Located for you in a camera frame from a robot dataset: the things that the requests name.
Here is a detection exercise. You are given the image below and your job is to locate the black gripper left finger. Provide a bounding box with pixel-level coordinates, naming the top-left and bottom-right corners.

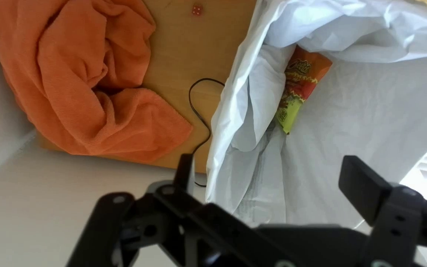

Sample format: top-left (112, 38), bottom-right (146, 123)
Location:
top-left (66, 151), bottom-right (293, 267)

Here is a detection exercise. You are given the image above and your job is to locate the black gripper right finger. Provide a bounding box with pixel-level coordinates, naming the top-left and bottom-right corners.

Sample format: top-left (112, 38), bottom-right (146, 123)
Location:
top-left (337, 154), bottom-right (427, 267)

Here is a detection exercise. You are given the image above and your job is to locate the orange yellow snack packet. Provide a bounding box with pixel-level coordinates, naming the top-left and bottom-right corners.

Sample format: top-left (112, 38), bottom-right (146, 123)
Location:
top-left (272, 44), bottom-right (333, 136)

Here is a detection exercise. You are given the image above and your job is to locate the white bin liner bag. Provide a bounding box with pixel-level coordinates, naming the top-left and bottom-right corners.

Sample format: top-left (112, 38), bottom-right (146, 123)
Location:
top-left (204, 0), bottom-right (427, 230)

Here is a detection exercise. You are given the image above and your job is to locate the orange towel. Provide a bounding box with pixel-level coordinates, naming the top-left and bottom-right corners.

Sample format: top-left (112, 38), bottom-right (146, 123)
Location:
top-left (0, 0), bottom-right (195, 166)

